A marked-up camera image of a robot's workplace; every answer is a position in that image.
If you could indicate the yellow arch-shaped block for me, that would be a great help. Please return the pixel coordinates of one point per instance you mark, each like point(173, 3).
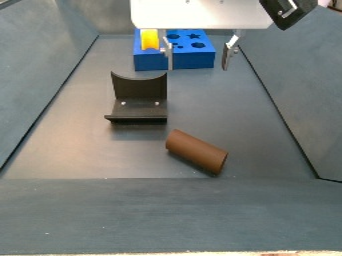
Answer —
point(150, 39)

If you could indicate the black curved holder stand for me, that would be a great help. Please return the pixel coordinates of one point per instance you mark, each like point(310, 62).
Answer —
point(141, 99)

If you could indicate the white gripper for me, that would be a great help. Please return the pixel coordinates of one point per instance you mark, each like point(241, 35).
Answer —
point(200, 14)

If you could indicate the brown cylinder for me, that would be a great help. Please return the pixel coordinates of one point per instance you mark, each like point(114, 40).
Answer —
point(197, 151)

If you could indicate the blue shape sorter block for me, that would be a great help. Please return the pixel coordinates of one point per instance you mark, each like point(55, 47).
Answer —
point(194, 51)

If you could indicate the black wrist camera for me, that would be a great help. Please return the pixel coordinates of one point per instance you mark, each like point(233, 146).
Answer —
point(286, 12)

